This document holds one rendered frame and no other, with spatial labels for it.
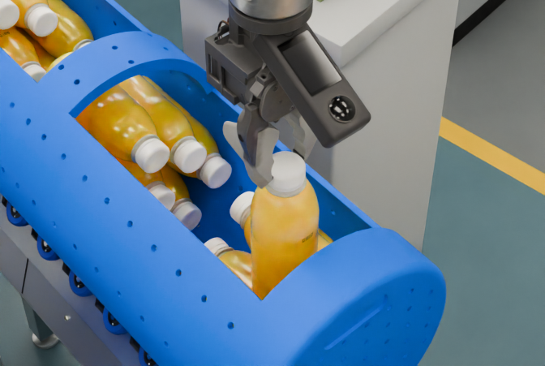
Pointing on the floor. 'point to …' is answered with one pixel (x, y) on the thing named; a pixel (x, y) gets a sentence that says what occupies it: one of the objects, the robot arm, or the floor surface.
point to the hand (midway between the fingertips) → (285, 170)
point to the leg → (45, 340)
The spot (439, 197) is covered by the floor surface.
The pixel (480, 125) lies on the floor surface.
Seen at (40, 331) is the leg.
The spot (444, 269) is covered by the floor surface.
